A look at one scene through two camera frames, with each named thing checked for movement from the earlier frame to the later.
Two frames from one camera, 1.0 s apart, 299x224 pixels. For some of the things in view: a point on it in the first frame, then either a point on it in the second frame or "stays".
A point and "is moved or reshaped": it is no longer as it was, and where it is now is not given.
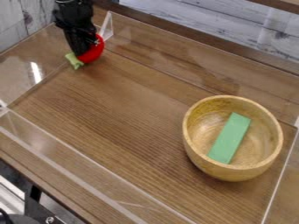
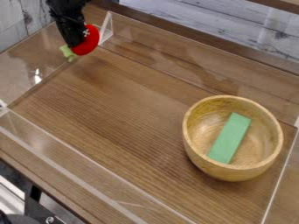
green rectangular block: x=228 y=137 stays
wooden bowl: x=232 y=136 stays
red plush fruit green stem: x=77 y=63 is moved or reshaped
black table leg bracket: x=34 y=209 stays
